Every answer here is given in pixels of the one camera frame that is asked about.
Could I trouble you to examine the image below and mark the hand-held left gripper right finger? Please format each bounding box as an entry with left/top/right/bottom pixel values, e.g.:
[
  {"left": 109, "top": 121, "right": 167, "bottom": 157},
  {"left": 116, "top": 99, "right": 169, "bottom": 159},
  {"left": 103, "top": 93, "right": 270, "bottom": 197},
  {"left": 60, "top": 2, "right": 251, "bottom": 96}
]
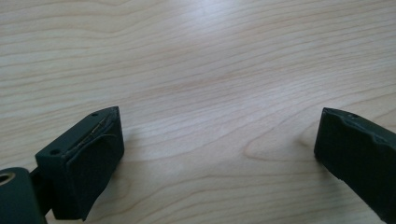
[{"left": 313, "top": 107, "right": 396, "bottom": 224}]

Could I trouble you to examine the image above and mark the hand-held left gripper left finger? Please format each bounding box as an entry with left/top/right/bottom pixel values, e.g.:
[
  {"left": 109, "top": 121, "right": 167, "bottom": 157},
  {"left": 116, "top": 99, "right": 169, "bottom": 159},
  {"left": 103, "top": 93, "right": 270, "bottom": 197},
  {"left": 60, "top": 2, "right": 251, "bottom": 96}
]
[{"left": 35, "top": 105, "right": 125, "bottom": 222}]

